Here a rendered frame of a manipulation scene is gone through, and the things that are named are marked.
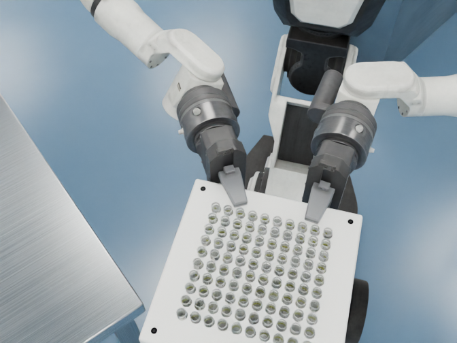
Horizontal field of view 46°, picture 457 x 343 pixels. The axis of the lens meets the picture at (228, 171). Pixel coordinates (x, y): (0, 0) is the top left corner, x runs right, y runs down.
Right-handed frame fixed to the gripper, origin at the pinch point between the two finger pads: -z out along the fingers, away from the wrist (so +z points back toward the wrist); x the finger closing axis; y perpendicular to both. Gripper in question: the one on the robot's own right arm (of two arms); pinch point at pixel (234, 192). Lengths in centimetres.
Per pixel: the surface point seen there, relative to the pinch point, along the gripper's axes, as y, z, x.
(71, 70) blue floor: 28, 146, 103
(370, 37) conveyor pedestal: -93, 106, 81
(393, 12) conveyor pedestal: -95, 100, 65
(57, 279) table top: 29.7, 3.2, 18.0
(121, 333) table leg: 22.2, -4.8, 29.0
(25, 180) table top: 33.1, 24.8, 17.7
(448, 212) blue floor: -95, 33, 104
